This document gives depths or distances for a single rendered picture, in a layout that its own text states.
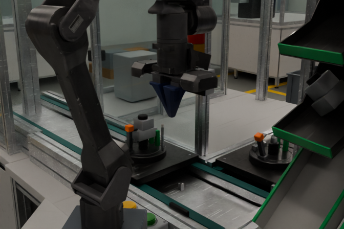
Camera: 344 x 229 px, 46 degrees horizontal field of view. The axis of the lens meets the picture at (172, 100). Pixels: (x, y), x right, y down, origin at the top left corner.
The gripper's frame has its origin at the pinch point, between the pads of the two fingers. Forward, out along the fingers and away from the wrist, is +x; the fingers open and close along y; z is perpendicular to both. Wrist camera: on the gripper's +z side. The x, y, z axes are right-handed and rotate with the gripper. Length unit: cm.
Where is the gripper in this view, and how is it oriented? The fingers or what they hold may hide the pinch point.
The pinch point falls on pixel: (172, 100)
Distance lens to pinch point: 79.0
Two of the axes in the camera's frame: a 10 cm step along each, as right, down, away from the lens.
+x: 0.0, 9.6, 2.8
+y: -6.8, -2.1, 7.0
